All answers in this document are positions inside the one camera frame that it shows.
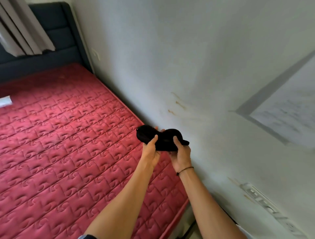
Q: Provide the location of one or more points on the person's left forearm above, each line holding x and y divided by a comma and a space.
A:
118, 204

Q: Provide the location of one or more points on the white cloth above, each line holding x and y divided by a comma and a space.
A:
5, 101

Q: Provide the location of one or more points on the black sock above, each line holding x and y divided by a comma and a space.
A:
160, 139

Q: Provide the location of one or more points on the person's right hand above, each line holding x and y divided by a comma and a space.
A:
181, 157

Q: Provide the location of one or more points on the person's left thumb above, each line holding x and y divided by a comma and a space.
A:
153, 140

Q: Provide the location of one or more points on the white wall socket panel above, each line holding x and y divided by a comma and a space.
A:
270, 209

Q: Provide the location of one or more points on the red quilted mattress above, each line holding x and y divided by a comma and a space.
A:
61, 147

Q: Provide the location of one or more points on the person's left hand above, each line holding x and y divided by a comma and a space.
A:
149, 155

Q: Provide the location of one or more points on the person's right forearm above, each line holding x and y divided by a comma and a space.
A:
209, 206

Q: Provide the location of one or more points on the dark blue padded headboard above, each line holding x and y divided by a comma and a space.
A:
49, 41

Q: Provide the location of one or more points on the beige curtain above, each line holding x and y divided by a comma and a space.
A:
22, 27

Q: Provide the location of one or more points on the dark wrist watch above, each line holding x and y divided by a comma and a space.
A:
87, 236

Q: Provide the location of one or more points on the person's right thumb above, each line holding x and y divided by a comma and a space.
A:
177, 142

